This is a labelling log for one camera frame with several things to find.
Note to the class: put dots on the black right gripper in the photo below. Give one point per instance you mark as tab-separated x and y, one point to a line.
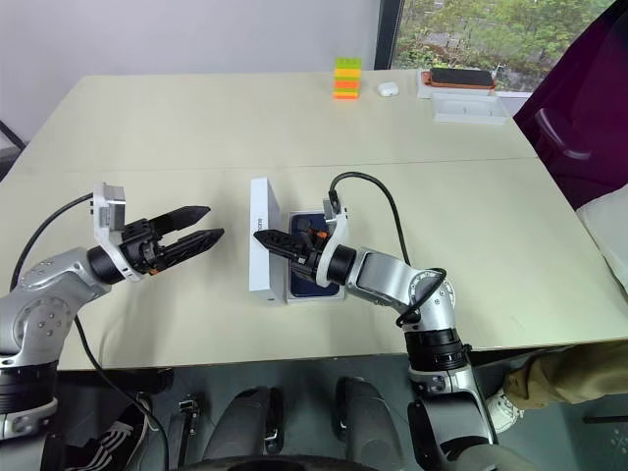
310	255

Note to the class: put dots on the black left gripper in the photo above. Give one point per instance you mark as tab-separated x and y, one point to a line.
140	247

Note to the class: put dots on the white phone box lid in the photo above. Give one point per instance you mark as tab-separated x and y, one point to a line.
265	275

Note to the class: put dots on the dark blue smartphone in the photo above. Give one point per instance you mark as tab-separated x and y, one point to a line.
314	290

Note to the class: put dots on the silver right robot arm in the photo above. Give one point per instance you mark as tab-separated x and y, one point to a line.
387	279

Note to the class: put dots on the white phone box base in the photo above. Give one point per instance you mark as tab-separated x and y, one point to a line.
314	300

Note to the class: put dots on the orange brown phone case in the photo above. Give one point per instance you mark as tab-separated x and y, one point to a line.
426	79

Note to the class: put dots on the green yellow orange brick stack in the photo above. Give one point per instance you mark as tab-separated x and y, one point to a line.
348	78

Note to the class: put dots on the dark rounded shape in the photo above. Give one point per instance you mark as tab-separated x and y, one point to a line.
365	419
243	424

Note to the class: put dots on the white earbuds case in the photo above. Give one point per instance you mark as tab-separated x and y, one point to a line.
387	89

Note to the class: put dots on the black framed side stand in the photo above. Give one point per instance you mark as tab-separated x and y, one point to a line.
10	142

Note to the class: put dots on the black white striped sneaker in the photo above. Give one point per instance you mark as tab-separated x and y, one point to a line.
113	436

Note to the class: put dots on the clear plastic tray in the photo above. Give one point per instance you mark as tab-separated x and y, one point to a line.
468	110

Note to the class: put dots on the khaki trouser leg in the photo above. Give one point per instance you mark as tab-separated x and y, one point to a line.
564	375

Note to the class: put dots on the white fabric bundle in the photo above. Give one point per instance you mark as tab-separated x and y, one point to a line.
608	245

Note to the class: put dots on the dark purple chair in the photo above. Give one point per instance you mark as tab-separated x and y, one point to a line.
584	88

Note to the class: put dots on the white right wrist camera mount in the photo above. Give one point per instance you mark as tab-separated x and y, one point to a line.
336	216

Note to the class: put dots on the black table frame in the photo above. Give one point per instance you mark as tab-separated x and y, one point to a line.
118	379

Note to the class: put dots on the black metal bracket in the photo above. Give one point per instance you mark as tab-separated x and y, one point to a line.
187	427

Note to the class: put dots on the black window frame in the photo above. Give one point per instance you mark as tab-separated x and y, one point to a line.
387	34

